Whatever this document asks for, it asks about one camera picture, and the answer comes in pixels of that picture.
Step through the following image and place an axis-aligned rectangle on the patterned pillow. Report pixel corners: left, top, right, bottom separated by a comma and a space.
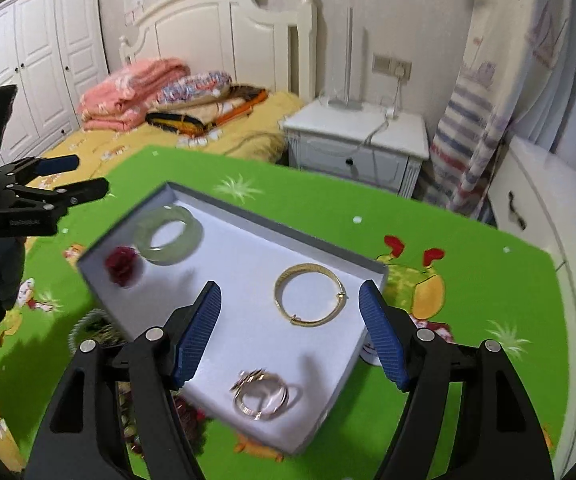
153, 70, 233, 107

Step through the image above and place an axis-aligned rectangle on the pink folded blanket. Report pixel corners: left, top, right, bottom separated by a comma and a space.
78, 58, 190, 131

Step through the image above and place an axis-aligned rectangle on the dark red bead bracelet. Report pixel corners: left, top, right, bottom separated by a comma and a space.
118, 391, 209, 458

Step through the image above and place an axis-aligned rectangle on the gold bangle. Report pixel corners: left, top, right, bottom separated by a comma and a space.
273, 262, 347, 328

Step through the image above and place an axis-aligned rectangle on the white desk lamp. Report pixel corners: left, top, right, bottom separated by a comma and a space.
328, 6, 363, 112

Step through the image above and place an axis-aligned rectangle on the red rose brooch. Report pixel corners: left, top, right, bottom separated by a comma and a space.
104, 246, 139, 287

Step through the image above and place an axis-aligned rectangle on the white pearl necklace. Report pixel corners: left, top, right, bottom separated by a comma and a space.
66, 308, 119, 356

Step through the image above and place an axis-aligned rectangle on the green jade bangle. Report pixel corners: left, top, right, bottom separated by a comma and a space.
133, 204, 203, 266

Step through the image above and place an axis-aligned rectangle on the yellow floral bedsheet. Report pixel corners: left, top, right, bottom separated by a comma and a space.
0, 92, 304, 471

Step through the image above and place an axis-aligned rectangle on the green cartoon tablecloth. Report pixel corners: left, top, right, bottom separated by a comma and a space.
0, 148, 568, 479

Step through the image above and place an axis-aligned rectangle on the white headboard bed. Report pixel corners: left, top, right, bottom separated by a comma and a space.
119, 0, 318, 102

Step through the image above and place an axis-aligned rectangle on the white charger cable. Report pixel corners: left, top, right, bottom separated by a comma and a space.
355, 72, 409, 179

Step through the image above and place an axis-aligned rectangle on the striped boat curtain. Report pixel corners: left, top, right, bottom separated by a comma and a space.
416, 0, 576, 217

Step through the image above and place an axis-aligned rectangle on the orange black folded cloth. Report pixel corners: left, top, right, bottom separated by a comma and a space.
145, 84, 269, 139

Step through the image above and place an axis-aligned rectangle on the white nightstand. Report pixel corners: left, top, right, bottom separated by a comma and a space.
281, 100, 429, 198

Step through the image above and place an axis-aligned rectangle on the rose gold rings bracelet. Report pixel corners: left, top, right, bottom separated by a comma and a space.
229, 368, 291, 422

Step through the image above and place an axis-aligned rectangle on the grey jewelry tray box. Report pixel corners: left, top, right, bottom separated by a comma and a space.
78, 182, 388, 454

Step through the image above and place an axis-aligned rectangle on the white drawer cabinet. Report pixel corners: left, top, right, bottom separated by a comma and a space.
488, 136, 576, 478

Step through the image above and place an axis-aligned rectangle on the wall power socket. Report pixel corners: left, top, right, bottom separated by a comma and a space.
371, 54, 411, 81

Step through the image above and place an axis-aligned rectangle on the white wardrobe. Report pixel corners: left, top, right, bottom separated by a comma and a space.
0, 0, 108, 164

